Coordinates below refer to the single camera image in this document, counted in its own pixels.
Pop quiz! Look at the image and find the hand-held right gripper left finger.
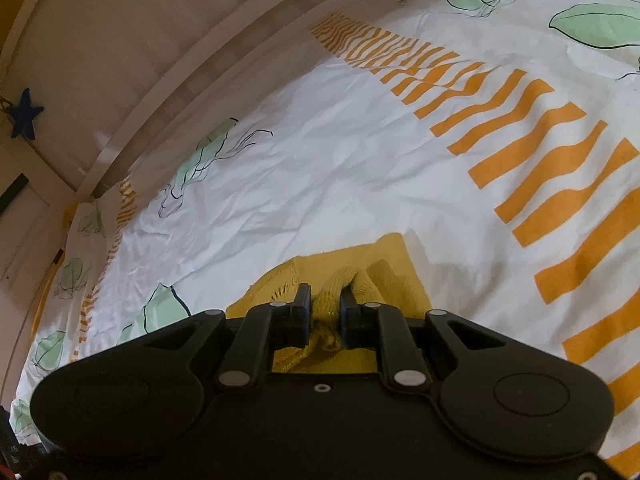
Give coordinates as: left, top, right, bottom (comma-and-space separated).
127, 283, 313, 393

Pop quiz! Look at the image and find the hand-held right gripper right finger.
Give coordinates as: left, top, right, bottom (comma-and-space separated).
339, 290, 516, 393

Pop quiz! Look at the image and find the yellow knit sweater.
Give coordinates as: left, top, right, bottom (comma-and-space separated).
225, 232, 433, 376

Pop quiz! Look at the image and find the white leaf-print duvet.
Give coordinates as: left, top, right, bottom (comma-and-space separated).
10, 0, 640, 480

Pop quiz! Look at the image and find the blue star decoration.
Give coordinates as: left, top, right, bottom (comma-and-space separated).
7, 87, 46, 141

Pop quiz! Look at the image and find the light wooden bed frame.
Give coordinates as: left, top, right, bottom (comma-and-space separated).
0, 0, 446, 346

